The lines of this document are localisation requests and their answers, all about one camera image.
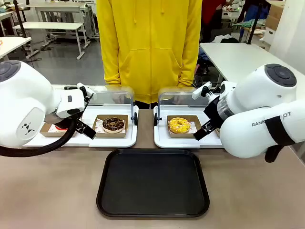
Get black stand pole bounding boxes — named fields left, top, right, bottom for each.
left=13, top=0, right=27, bottom=39
left=246, top=0, right=265, bottom=45

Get white display tray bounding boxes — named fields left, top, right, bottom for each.
left=153, top=104, right=225, bottom=149
left=22, top=104, right=139, bottom=148

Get large white table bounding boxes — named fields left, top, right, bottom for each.
left=199, top=42, right=305, bottom=84

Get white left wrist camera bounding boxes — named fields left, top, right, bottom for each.
left=64, top=82, right=95, bottom=102

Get person in red top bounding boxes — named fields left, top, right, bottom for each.
left=202, top=0, right=227, bottom=42

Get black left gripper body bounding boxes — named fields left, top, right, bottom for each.
left=56, top=114, right=83, bottom=131

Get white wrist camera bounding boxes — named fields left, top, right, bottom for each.
left=192, top=81, right=222, bottom=100
left=64, top=82, right=95, bottom=102

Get black corrugated cable hose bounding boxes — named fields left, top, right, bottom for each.
left=0, top=119, right=79, bottom=157

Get brown cardboard donut box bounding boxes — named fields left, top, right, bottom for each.
left=92, top=114, right=129, bottom=138
left=40, top=123, right=77, bottom=138
left=166, top=115, right=203, bottom=139

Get person in yellow hoodie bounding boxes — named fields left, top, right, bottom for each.
left=96, top=0, right=203, bottom=110

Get black serving tray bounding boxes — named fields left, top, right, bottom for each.
left=96, top=148, right=210, bottom=218

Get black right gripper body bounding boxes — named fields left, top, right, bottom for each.
left=203, top=95, right=227, bottom=128

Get black cable strap right arm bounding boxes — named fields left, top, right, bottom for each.
left=264, top=116, right=296, bottom=163

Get yellow glazed donut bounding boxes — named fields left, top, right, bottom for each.
left=168, top=117, right=191, bottom=134

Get white storage box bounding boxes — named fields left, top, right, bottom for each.
left=263, top=26, right=277, bottom=44

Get clear plastic display cover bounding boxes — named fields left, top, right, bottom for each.
left=83, top=85, right=139, bottom=126
left=154, top=86, right=215, bottom=126

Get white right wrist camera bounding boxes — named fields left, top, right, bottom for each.
left=192, top=81, right=222, bottom=100

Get white workbench table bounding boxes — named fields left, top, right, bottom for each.
left=28, top=1, right=96, bottom=37

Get person's right forearm yellow sleeve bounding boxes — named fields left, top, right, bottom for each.
left=99, top=35, right=122, bottom=88

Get person's left forearm yellow sleeve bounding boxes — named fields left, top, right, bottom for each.
left=177, top=35, right=202, bottom=88

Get white table with frame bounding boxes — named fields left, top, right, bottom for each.
left=13, top=21, right=88, bottom=60

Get chocolate donut yellow sprinkles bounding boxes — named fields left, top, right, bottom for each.
left=102, top=116, right=125, bottom=134

